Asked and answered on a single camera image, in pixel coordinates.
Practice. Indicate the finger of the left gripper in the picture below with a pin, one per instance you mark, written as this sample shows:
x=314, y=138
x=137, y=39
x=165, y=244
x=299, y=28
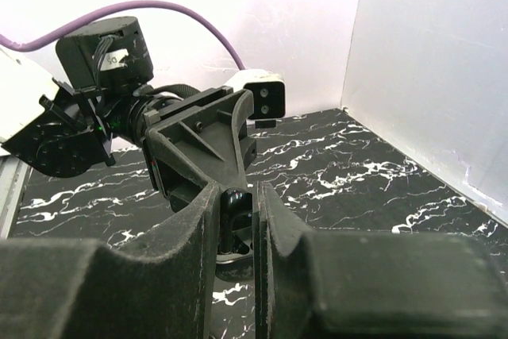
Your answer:
x=230, y=144
x=179, y=160

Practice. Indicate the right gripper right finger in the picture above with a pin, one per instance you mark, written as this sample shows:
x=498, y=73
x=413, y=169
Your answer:
x=318, y=283

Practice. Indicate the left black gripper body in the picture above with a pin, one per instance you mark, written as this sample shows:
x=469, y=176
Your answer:
x=178, y=136

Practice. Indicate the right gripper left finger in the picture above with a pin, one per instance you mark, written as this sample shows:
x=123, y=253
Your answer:
x=158, y=286

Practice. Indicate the black earbud charging case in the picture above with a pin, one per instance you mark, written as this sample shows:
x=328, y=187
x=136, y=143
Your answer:
x=234, y=249

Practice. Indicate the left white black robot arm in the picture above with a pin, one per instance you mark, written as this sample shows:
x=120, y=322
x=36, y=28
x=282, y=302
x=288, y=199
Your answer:
x=108, y=94

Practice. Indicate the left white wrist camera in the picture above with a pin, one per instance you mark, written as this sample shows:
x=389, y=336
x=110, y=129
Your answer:
x=269, y=95

